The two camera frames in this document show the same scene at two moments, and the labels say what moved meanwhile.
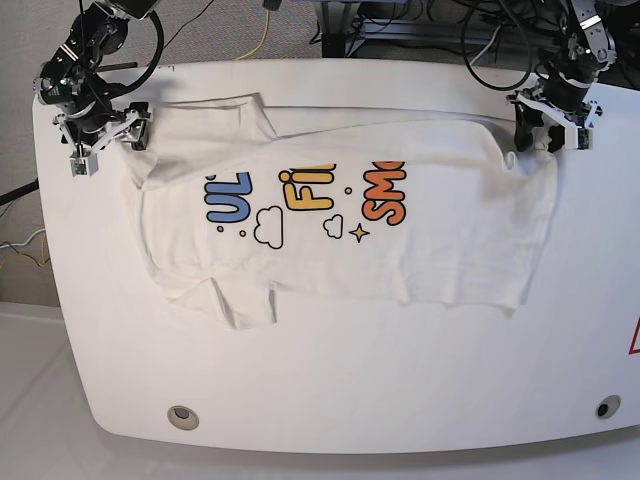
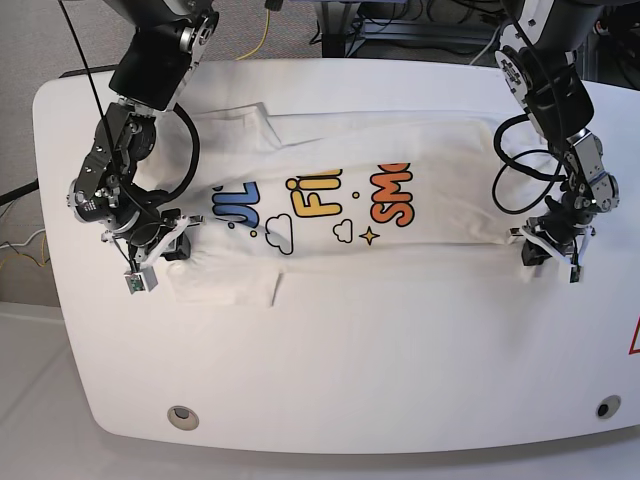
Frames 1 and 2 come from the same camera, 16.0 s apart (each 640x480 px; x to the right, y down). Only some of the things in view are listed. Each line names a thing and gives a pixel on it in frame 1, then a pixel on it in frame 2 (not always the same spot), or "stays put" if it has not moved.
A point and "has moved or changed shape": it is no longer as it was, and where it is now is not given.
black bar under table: (25, 189) stays put
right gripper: (93, 130) -> (155, 234)
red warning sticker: (635, 343) stays put
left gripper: (565, 100) -> (549, 233)
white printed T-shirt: (244, 200) has moved or changed shape
